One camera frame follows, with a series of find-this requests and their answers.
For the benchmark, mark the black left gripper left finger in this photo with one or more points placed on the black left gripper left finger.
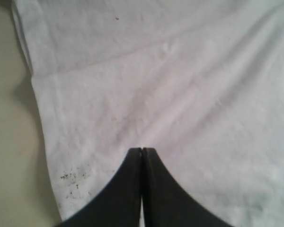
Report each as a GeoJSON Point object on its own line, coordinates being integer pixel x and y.
{"type": "Point", "coordinates": [119, 203]}

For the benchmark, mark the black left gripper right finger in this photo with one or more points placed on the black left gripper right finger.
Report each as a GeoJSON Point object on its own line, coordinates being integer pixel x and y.
{"type": "Point", "coordinates": [166, 203]}

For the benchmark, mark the white t-shirt red lettering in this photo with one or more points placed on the white t-shirt red lettering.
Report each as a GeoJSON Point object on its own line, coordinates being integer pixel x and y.
{"type": "Point", "coordinates": [201, 81]}

